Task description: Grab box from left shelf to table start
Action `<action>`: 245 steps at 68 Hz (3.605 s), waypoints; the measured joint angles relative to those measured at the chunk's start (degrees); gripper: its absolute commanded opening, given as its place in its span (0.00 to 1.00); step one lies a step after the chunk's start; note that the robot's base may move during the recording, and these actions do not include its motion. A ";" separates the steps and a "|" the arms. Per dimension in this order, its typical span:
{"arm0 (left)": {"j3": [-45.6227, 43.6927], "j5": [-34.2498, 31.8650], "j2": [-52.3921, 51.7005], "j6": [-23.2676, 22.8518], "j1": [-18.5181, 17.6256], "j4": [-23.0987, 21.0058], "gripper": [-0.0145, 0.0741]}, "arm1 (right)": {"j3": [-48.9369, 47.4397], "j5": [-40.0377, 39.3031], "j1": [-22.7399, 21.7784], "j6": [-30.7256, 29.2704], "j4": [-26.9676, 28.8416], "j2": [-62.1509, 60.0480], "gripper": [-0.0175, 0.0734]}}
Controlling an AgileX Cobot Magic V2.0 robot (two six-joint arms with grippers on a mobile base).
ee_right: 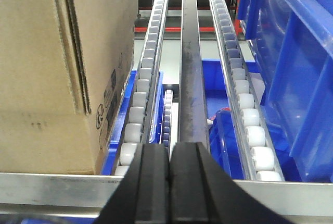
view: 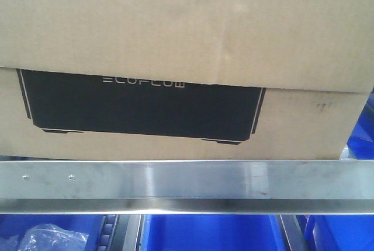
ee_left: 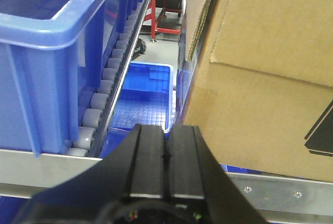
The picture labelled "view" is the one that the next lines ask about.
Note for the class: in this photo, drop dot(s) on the blue bin lower left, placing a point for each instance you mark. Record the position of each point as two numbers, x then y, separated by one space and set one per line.
17 225

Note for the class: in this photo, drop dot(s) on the blue bin lower middle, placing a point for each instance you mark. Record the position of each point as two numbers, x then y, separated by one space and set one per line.
211 232

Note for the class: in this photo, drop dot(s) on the blue bin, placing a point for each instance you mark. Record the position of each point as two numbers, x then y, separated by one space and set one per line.
17 225
339 232
211 232
360 143

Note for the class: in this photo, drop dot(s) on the silver metal shelf rail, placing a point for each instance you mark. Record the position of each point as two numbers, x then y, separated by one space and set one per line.
187 187

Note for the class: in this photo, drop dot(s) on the blue bin lower right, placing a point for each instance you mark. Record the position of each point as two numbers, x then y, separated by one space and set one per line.
339 232

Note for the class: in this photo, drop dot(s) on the blue bin upper right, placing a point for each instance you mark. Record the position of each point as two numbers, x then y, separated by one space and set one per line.
360 143

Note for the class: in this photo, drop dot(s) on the clear plastic bag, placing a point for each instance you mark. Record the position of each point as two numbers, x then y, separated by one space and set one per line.
51 237

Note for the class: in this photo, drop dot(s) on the grey roller track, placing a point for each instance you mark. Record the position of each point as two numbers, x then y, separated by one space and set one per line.
121 232
291 232

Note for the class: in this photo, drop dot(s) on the brown EcoFlow cardboard box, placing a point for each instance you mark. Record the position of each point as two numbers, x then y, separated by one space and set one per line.
183 79

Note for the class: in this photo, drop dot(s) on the grey roller track right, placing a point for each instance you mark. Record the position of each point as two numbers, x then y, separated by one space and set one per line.
291 232

